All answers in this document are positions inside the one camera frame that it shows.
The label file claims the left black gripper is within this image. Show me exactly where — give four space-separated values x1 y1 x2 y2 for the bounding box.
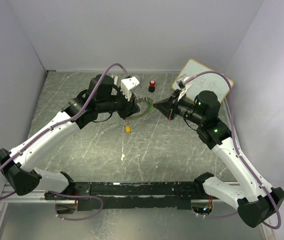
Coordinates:
97 85 141 120

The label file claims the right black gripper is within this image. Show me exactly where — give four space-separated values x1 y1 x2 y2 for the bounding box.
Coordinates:
153 88 205 126

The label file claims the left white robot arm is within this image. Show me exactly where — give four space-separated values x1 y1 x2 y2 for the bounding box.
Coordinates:
0 75 140 200

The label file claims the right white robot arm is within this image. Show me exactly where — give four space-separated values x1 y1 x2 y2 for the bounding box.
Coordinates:
154 90 284 228

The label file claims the white stapler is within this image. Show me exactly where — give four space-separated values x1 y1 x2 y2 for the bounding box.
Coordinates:
113 76 118 85

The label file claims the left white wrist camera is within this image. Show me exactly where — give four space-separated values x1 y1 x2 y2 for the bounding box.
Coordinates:
120 76 141 100

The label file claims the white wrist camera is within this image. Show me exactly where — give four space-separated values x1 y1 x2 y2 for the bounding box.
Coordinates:
120 76 141 100
176 74 192 101

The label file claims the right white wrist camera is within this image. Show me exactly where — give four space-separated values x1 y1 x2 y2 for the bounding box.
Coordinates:
176 74 192 101

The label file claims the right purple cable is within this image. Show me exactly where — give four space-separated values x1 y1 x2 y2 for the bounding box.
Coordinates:
184 70 282 230

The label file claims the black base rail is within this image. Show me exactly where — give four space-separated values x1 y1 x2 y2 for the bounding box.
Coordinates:
44 181 225 212

